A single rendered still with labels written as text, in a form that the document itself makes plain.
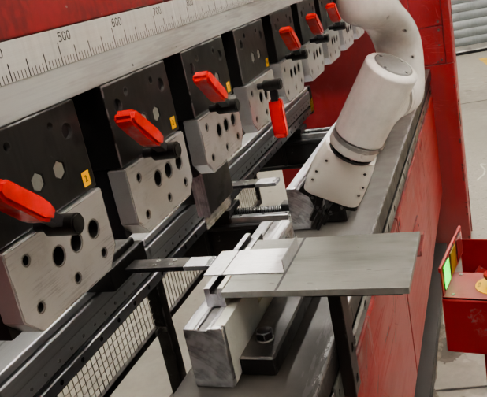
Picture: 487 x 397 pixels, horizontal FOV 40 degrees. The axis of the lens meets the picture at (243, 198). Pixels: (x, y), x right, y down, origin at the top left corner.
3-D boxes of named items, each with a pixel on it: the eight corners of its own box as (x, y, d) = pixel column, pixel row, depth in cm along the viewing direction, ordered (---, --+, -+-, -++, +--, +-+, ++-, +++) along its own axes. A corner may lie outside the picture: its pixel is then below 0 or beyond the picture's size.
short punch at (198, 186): (213, 229, 97) (200, 167, 94) (201, 230, 98) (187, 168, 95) (236, 204, 106) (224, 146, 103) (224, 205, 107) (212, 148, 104)
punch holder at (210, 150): (210, 177, 89) (182, 51, 83) (153, 182, 92) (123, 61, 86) (245, 144, 102) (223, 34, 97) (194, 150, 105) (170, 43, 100)
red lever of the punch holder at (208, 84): (211, 66, 81) (241, 102, 90) (180, 71, 83) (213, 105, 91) (210, 79, 81) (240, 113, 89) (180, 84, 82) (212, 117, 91)
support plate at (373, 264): (410, 294, 87) (409, 287, 86) (221, 298, 96) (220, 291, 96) (421, 237, 103) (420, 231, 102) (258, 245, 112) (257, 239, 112)
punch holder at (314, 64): (311, 83, 141) (298, 2, 136) (273, 87, 144) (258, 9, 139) (325, 69, 155) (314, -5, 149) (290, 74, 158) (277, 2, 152)
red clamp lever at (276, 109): (289, 138, 109) (278, 79, 106) (265, 140, 111) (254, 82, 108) (291, 135, 111) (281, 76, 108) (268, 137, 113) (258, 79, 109)
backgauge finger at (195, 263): (201, 290, 101) (194, 260, 100) (57, 294, 111) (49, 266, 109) (228, 255, 112) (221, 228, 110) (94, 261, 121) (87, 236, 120)
